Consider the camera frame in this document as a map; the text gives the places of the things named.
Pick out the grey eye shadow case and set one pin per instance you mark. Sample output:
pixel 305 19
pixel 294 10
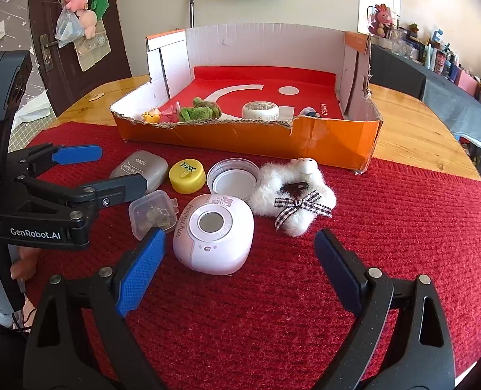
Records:
pixel 152 167

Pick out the orange-tipped broom handle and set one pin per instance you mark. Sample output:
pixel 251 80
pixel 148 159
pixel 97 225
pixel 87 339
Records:
pixel 191 13

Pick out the person's left hand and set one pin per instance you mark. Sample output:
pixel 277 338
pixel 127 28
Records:
pixel 25 266

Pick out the pink round mini camera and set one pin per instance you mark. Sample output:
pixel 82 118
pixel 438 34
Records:
pixel 214 234

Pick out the brown wooden door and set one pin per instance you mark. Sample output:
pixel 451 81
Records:
pixel 77 51

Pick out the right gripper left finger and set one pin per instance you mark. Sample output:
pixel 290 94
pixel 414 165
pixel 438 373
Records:
pixel 58 353

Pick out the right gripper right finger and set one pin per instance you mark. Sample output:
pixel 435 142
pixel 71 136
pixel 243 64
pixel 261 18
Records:
pixel 420 353

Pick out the clear small plastic box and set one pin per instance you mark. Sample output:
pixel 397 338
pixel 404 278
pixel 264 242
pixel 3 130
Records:
pixel 156 210

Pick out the pink rabbit plush toy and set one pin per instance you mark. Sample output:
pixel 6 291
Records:
pixel 380 20

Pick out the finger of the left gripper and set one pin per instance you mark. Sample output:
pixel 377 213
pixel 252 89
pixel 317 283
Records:
pixel 88 199
pixel 40 158

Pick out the white round jar lid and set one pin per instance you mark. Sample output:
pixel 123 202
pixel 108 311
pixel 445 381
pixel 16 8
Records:
pixel 235 177

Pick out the blue-grey covered side table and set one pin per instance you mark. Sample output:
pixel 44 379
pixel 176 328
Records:
pixel 460 112

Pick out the orange cardboard box tray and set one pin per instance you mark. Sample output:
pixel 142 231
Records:
pixel 277 90

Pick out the blue suit boy figurine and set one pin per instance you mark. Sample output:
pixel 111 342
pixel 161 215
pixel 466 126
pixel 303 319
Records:
pixel 310 112

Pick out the white glitter-lid cream jar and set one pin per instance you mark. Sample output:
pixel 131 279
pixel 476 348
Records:
pixel 264 111

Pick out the yellow round cap container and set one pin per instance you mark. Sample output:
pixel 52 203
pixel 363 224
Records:
pixel 187 176

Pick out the white fluffy bow plush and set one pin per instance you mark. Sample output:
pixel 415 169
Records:
pixel 294 194

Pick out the green fuzzy frog toy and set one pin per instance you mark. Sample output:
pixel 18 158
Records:
pixel 201 109

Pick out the pink yellow small figurine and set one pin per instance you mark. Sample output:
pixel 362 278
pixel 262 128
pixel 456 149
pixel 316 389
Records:
pixel 164 115

